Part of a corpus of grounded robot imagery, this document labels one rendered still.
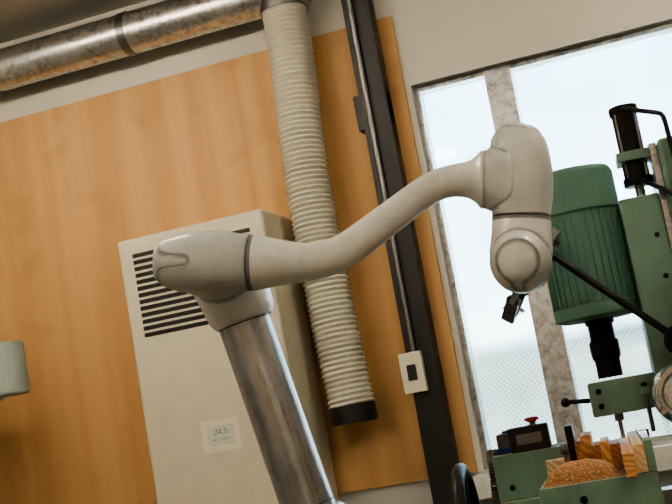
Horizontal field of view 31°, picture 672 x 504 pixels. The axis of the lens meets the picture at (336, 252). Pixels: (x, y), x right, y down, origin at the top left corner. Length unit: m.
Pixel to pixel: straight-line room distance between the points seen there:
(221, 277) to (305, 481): 0.42
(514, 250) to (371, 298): 2.06
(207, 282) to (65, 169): 2.46
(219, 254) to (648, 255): 0.89
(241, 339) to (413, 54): 2.05
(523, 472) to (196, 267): 0.79
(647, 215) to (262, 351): 0.82
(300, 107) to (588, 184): 1.71
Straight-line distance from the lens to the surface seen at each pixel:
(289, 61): 4.10
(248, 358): 2.29
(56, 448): 4.53
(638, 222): 2.53
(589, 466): 2.26
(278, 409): 2.28
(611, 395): 2.54
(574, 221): 2.52
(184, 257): 2.16
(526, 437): 2.47
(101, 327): 4.44
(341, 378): 3.91
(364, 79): 4.09
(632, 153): 2.58
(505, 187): 2.09
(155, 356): 4.03
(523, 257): 2.04
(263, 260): 2.13
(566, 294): 2.52
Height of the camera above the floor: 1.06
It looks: 8 degrees up
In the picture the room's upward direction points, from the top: 10 degrees counter-clockwise
